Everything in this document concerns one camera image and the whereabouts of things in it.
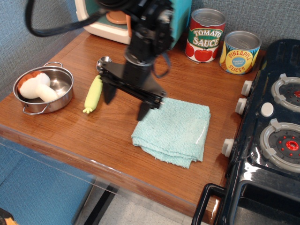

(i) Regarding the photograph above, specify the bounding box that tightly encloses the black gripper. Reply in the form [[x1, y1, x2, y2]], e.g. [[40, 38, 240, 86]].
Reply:
[[101, 50, 166, 121]]

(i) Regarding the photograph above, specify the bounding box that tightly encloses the white stove knob top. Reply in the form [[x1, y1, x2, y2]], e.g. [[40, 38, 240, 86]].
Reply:
[[241, 80, 253, 97]]

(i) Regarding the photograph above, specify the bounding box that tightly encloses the black oven door handle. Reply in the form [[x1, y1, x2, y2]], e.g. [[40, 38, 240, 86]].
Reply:
[[191, 183, 225, 225]]

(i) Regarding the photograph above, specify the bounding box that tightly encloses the tomato sauce can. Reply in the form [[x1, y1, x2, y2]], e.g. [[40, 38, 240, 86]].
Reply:
[[185, 8, 226, 63]]

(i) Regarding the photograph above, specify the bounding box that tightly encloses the light blue towel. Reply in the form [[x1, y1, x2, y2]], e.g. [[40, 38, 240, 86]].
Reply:
[[131, 98, 210, 168]]

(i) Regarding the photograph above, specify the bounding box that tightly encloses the black braided cable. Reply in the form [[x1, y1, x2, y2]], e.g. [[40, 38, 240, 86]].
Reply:
[[24, 0, 111, 38]]

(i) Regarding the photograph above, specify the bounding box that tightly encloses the white stove knob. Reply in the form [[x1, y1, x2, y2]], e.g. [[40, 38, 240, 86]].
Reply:
[[235, 98, 247, 115], [221, 139, 235, 158], [241, 80, 253, 97]]

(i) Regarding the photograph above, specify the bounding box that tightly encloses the white stove button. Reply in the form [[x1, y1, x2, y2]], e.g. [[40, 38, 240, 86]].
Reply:
[[261, 102, 274, 117]]

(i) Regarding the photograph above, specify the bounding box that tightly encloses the grey burner ring lower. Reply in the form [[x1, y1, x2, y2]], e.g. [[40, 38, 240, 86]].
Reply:
[[259, 118, 300, 173]]

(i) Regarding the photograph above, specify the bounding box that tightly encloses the pineapple slices can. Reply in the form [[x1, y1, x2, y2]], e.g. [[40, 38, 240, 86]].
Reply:
[[219, 30, 262, 75]]

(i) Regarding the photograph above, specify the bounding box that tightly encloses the grey burner ring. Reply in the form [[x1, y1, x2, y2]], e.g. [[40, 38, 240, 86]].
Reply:
[[259, 118, 300, 173], [270, 73, 300, 113]]

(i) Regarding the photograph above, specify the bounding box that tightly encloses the white plush mushroom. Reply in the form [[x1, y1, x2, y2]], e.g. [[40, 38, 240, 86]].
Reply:
[[17, 71, 59, 102]]

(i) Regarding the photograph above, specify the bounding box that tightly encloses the small steel pot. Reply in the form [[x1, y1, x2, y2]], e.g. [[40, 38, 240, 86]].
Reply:
[[13, 62, 74, 115]]

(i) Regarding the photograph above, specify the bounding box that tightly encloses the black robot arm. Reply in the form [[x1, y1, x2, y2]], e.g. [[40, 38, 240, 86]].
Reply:
[[98, 0, 173, 121]]

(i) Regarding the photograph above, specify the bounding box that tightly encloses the white stove knob middle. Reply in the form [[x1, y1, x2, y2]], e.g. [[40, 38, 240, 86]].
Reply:
[[235, 98, 247, 115]]

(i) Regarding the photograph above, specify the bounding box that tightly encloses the grey burner ring upper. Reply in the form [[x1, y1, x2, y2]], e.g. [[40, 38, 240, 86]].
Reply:
[[270, 73, 300, 113]]

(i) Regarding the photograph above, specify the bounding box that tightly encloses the toy microwave teal and cream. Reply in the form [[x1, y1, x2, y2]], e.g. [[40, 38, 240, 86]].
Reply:
[[75, 0, 192, 48]]

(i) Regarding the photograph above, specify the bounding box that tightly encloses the black toy stove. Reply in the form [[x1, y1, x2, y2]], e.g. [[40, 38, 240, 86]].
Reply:
[[213, 39, 300, 225]]

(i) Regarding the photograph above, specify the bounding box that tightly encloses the spoon with yellow-green handle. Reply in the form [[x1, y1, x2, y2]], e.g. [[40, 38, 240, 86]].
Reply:
[[82, 56, 112, 114]]

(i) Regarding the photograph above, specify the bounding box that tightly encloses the white stove knob bottom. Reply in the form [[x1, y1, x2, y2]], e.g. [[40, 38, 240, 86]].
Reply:
[[221, 139, 235, 158]]

